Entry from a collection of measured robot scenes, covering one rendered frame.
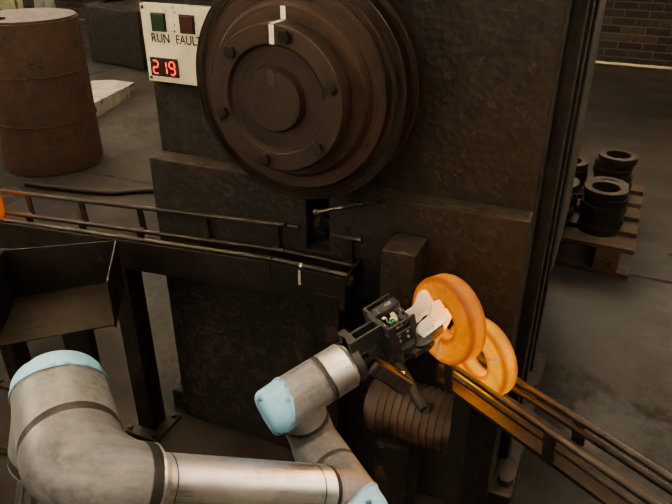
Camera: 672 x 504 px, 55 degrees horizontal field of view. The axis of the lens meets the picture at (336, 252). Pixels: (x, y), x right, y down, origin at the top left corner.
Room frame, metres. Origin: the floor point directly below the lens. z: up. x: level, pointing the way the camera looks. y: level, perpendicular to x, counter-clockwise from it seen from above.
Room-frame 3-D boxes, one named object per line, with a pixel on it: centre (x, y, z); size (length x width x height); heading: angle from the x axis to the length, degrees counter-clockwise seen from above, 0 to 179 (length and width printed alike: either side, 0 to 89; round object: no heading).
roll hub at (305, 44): (1.23, 0.11, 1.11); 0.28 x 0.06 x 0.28; 66
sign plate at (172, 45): (1.56, 0.34, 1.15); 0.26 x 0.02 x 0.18; 66
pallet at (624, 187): (3.04, -0.90, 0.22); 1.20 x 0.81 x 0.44; 64
